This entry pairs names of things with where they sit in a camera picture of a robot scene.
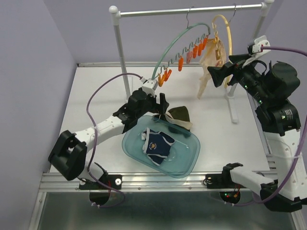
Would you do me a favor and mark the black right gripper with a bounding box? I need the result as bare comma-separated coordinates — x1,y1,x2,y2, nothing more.
209,52,272,104

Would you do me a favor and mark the olive green underwear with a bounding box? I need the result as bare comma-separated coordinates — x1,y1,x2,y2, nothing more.
165,106,193,138

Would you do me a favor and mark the beige underwear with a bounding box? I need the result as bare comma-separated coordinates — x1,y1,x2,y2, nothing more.
197,39,226,99

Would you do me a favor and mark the yellow clip hanger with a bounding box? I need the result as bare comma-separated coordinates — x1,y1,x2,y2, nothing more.
211,4,238,89

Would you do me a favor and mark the green clip hanger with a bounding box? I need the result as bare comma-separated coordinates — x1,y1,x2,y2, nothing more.
152,7,211,80

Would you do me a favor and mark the navy blue underwear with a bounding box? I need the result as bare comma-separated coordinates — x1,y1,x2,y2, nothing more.
141,127,175,166

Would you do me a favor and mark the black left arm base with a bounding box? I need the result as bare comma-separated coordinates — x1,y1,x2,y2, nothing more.
78,174,126,208

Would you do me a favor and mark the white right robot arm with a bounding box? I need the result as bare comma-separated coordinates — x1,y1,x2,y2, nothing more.
203,55,307,213

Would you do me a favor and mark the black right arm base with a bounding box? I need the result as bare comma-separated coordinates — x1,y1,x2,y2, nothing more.
202,174,241,204

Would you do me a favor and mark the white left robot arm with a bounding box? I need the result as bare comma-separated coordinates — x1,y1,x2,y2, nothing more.
48,89,169,189

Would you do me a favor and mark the translucent blue plastic basin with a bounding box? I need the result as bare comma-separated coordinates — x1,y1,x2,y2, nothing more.
122,115,201,179

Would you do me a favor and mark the white metal clothes rack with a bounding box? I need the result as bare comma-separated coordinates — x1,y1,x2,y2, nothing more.
108,0,275,125

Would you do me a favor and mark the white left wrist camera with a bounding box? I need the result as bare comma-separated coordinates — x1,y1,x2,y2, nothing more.
140,77,158,96

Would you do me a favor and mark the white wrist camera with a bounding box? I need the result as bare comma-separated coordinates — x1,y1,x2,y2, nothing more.
248,35,271,61
140,77,158,96

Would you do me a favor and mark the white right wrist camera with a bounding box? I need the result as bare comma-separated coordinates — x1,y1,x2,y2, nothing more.
248,35,271,61

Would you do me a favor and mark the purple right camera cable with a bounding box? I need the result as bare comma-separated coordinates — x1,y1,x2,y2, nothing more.
251,46,307,204

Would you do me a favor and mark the aluminium mounting rail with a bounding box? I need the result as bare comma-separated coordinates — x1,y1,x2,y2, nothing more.
38,170,295,192

